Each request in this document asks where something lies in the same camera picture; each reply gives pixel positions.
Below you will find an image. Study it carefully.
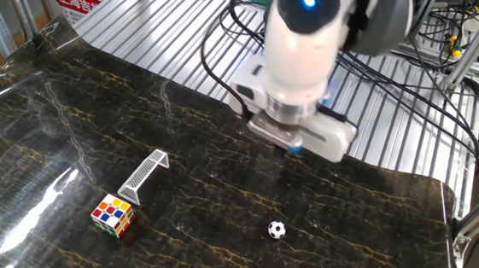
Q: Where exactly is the slanted aluminium profile post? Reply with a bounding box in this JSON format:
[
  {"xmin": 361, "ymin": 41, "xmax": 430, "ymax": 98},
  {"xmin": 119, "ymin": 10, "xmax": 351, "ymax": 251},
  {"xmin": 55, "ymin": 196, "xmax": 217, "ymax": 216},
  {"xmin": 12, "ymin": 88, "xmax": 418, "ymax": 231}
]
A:
[{"xmin": 438, "ymin": 3, "xmax": 479, "ymax": 91}]

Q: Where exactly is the yellow-green screwdriver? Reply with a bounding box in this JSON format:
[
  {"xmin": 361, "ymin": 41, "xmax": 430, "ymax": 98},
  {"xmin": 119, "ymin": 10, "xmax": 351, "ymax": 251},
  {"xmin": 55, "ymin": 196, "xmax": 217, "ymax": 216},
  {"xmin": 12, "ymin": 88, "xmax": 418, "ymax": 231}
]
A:
[{"xmin": 447, "ymin": 33, "xmax": 464, "ymax": 59}]

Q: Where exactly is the small black-white soccer ball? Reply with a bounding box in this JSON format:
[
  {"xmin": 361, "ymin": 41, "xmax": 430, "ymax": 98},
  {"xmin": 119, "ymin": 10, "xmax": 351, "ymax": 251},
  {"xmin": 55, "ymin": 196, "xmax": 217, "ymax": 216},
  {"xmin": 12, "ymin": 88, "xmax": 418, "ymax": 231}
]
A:
[{"xmin": 267, "ymin": 219, "xmax": 287, "ymax": 241}]

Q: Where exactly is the red-white printed carton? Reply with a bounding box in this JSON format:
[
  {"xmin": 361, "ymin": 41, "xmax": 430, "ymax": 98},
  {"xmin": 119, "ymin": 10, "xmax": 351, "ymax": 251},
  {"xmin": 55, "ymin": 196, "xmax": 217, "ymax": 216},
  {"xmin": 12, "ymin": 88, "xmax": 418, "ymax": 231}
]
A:
[{"xmin": 54, "ymin": 0, "xmax": 108, "ymax": 26}]

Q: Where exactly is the colourful Rubik's cube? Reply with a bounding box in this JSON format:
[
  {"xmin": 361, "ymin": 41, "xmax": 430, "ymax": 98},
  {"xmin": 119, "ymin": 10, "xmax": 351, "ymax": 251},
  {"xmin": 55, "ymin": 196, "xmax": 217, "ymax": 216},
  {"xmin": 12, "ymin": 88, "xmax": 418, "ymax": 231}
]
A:
[{"xmin": 89, "ymin": 191, "xmax": 137, "ymax": 242}]

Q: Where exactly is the black cable tangle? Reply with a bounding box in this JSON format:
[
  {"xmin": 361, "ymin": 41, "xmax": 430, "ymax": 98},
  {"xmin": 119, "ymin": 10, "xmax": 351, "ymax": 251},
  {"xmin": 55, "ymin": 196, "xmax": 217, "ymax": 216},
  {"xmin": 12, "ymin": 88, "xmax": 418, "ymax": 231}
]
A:
[{"xmin": 196, "ymin": 0, "xmax": 479, "ymax": 193}]

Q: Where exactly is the black marble-pattern mat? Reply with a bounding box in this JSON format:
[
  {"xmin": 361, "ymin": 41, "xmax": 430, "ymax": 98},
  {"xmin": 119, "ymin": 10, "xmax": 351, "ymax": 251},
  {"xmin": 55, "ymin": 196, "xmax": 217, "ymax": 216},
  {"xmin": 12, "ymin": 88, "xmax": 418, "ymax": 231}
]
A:
[{"xmin": 0, "ymin": 0, "xmax": 464, "ymax": 268}]

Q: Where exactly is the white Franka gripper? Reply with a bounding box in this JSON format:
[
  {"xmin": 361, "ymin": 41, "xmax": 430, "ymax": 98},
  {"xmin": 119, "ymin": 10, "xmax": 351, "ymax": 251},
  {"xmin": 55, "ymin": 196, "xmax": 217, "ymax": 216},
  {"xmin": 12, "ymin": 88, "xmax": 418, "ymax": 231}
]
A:
[{"xmin": 225, "ymin": 58, "xmax": 360, "ymax": 172}]

